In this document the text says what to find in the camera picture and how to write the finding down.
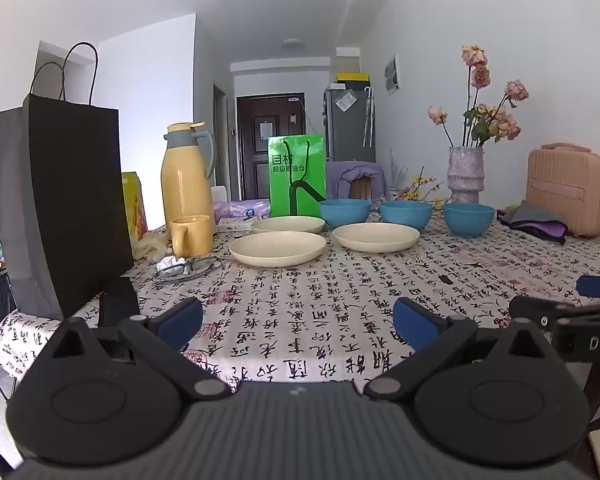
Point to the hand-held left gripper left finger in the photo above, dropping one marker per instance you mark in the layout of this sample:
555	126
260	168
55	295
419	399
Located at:
182	321

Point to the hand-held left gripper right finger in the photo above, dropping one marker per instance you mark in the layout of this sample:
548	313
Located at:
414	322

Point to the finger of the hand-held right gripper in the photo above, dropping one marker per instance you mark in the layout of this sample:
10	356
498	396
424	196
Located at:
540	310
597	287

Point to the cream round plate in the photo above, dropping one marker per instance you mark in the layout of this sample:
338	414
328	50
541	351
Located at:
376	238
277	250
287	224

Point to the blue bowl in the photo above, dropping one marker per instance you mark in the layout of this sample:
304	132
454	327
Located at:
345	212
406	214
468	220

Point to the small black item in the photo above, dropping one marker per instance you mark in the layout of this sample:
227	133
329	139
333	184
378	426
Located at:
445	280

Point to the black eyeglasses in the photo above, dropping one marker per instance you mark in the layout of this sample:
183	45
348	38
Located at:
200	266

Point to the black rectangular object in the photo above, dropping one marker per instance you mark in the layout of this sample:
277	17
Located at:
117	302

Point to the purple cloth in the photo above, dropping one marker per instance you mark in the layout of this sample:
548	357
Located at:
552	232

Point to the beige crumpled cloth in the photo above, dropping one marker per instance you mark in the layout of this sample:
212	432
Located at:
152	247

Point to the yellow mug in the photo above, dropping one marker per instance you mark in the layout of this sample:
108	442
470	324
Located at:
195	237

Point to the grey cloth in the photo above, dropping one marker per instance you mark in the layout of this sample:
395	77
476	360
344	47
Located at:
532	215

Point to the pink hard case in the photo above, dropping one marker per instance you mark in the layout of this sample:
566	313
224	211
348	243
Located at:
570	190

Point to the white book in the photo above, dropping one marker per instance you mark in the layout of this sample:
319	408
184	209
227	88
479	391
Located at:
235	225

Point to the calligraphy printed tablecloth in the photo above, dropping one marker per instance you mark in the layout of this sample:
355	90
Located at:
305	305

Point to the yellow printed box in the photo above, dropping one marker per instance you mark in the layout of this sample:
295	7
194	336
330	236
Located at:
134	205

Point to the purple tissue pack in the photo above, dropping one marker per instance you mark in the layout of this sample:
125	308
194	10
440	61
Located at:
245	208

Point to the yellow flower branch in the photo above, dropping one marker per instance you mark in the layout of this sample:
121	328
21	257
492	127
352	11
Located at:
420	187

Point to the yellow thermos jug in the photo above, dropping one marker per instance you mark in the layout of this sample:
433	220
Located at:
185	185

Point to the wooden chair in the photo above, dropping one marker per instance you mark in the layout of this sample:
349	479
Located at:
362	189

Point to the purple textured vase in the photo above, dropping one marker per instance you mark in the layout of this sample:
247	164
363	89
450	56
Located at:
465	177

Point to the black paper bag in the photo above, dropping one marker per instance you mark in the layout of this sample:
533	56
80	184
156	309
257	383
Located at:
70	200

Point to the dark brown door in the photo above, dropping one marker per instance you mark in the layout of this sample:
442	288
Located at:
260	160

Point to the green paper bag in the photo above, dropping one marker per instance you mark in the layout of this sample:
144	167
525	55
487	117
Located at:
295	180

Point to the dried pink roses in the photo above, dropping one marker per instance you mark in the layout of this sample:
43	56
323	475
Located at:
490	120

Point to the grey refrigerator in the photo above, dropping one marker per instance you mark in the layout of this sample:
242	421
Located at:
347	130

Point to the white umbrella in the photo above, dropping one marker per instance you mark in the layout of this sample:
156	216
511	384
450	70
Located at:
368	115

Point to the paper sheet on refrigerator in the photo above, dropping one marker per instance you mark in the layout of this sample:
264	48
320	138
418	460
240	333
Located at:
345	101

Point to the white cardboard box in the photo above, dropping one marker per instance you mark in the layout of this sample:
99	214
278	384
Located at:
348	60

